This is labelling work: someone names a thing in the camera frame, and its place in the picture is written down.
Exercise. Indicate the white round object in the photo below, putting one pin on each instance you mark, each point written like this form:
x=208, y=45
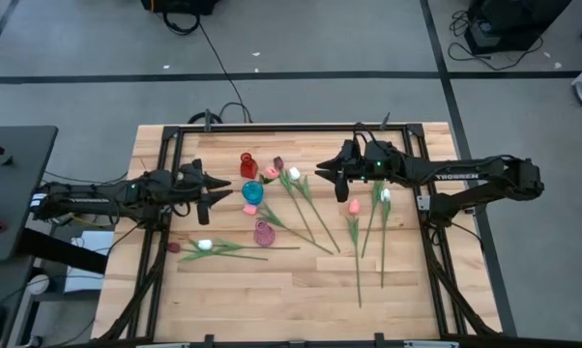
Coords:
x=38, y=285

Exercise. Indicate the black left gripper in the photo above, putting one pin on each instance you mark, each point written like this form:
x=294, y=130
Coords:
x=189, y=186

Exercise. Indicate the purple ribbed glass vase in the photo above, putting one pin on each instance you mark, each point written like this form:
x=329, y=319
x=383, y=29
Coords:
x=264, y=235

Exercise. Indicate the silver angle bracket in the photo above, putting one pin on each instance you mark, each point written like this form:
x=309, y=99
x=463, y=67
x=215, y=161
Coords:
x=422, y=203

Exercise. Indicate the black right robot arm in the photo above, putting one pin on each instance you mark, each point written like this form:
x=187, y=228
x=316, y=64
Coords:
x=465, y=176

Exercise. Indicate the white bracket plate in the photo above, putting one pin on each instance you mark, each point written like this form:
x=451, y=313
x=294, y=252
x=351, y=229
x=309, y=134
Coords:
x=431, y=344
x=163, y=345

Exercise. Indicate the black equipment case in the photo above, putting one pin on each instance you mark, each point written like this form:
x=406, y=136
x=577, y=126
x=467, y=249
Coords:
x=503, y=24

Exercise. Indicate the black crossbar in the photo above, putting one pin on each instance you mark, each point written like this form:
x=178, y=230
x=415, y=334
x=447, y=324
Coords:
x=64, y=252

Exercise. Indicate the black box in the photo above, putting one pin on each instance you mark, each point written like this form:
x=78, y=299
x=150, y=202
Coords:
x=180, y=5

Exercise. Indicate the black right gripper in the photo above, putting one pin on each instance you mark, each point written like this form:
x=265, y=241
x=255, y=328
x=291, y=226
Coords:
x=351, y=166

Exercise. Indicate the black aluminium table frame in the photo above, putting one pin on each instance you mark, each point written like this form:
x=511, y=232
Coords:
x=296, y=128

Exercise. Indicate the blue glass vase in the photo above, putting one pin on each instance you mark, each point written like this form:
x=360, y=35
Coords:
x=252, y=193

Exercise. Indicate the red glass vase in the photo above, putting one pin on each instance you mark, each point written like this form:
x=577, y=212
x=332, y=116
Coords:
x=248, y=169

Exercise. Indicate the white artificial tulip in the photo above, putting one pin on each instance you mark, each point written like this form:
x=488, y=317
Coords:
x=386, y=194
x=294, y=173
x=205, y=244

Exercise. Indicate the grey desk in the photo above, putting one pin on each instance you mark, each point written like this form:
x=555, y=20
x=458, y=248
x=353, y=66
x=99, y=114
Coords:
x=22, y=183

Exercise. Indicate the black frame bracket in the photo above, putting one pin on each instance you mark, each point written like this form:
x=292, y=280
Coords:
x=379, y=339
x=209, y=339
x=207, y=120
x=385, y=121

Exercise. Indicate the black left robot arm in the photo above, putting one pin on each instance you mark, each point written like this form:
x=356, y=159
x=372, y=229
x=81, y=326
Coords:
x=88, y=199

